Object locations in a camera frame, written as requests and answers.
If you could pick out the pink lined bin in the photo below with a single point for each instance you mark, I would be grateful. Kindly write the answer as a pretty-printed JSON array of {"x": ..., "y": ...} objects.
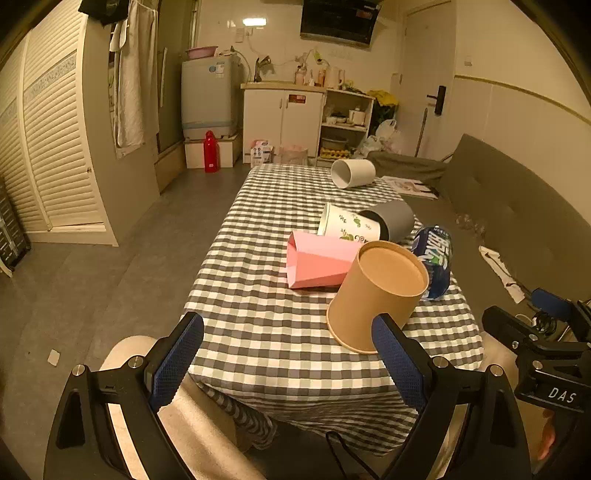
[{"x": 292, "y": 154}]

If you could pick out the grey cup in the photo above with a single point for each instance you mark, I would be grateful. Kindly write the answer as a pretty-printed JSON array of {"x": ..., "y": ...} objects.
[{"x": 395, "y": 217}]

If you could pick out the clear glass pieces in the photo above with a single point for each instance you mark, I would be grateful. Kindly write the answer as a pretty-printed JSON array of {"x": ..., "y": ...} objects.
[{"x": 471, "y": 224}]

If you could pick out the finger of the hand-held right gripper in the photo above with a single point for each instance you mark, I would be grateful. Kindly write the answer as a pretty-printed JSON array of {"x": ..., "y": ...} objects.
[
  {"x": 510, "y": 325},
  {"x": 549, "y": 302}
]

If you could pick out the brown paper cup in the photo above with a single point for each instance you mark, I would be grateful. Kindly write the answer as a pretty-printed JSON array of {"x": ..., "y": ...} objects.
[{"x": 378, "y": 295}]

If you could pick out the yellow bag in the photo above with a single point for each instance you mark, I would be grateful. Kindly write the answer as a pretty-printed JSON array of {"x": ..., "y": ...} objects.
[{"x": 385, "y": 98}]

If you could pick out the white sink cabinet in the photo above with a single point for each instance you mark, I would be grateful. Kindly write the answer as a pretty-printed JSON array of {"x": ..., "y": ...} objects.
[{"x": 277, "y": 124}]

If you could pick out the small printed box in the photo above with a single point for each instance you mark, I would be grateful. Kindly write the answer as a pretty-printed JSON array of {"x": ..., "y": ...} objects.
[{"x": 261, "y": 152}]

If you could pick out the grey sofa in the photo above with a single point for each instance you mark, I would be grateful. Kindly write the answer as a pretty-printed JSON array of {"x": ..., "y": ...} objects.
[{"x": 508, "y": 207}]

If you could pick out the white plastic bag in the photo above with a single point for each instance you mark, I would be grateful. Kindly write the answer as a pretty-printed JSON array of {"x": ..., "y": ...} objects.
[{"x": 381, "y": 136}]

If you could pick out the pink folded paper cup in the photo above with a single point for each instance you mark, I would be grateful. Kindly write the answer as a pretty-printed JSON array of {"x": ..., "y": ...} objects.
[{"x": 318, "y": 265}]

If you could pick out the person's right hand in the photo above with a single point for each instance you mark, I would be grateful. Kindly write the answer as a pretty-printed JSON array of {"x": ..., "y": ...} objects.
[{"x": 547, "y": 436}]

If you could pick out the black crate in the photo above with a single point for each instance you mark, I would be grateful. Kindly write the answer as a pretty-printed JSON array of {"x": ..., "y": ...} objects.
[{"x": 11, "y": 230}]

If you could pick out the hanging white towel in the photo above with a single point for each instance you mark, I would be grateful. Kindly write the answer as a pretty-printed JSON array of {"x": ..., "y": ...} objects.
[{"x": 131, "y": 83}]

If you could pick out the white washing machine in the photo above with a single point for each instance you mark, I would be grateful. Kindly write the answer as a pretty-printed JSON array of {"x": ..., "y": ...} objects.
[{"x": 207, "y": 97}]

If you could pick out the grey checkered tablecloth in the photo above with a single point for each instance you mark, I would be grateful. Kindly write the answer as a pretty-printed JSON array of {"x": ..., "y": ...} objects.
[{"x": 263, "y": 277}]

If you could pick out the plain white cup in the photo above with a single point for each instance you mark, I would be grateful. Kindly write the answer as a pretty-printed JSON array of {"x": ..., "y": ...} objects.
[{"x": 353, "y": 173}]

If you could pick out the white cloth strip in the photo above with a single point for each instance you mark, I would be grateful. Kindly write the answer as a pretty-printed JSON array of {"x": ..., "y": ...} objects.
[{"x": 501, "y": 272}]

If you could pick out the white open shelf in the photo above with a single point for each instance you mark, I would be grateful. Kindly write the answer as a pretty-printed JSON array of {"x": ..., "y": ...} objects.
[{"x": 346, "y": 124}]

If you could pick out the white floral paper cup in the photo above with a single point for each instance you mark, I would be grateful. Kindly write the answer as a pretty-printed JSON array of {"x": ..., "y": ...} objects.
[{"x": 344, "y": 224}]

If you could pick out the black range hood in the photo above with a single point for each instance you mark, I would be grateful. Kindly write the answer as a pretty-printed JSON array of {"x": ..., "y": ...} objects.
[{"x": 339, "y": 21}]

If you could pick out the printed paper sheet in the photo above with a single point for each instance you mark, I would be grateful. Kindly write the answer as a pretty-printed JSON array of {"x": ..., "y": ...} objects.
[{"x": 411, "y": 186}]

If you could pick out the black hanging cloth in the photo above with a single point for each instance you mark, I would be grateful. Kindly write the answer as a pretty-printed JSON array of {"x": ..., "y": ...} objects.
[{"x": 99, "y": 10}]

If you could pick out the metal faucet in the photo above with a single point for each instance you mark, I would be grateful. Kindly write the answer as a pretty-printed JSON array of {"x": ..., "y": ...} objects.
[{"x": 261, "y": 67}]

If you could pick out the blue snack packet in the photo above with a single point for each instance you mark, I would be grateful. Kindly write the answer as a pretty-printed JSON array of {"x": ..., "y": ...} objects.
[{"x": 436, "y": 258}]

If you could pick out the person's left leg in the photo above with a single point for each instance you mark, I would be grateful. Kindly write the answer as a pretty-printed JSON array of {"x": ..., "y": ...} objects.
[{"x": 203, "y": 438}]

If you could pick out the white washer stand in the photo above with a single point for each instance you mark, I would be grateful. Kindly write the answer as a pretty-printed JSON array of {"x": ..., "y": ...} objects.
[{"x": 228, "y": 152}]

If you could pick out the pink basin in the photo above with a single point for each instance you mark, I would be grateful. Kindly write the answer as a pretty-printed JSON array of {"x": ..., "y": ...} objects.
[{"x": 202, "y": 51}]

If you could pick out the red bottle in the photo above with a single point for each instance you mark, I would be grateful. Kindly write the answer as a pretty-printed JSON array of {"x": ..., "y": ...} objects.
[{"x": 211, "y": 152}]

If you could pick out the white door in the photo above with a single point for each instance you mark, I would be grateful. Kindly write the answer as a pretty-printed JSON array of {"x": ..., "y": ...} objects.
[{"x": 422, "y": 69}]

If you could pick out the mop stick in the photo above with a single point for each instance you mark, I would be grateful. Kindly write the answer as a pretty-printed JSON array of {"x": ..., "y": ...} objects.
[{"x": 420, "y": 134}]

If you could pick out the white louvered wardrobe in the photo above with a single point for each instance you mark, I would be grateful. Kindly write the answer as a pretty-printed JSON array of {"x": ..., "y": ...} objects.
[{"x": 51, "y": 138}]

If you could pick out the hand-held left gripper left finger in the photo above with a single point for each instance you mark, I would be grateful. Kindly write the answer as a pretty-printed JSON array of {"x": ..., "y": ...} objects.
[{"x": 178, "y": 357}]

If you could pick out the white paper scrap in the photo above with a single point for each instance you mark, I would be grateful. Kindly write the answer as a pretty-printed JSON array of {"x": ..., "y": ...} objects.
[{"x": 54, "y": 358}]

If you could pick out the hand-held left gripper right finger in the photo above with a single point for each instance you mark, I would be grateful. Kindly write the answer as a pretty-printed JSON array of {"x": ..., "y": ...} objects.
[{"x": 398, "y": 362}]

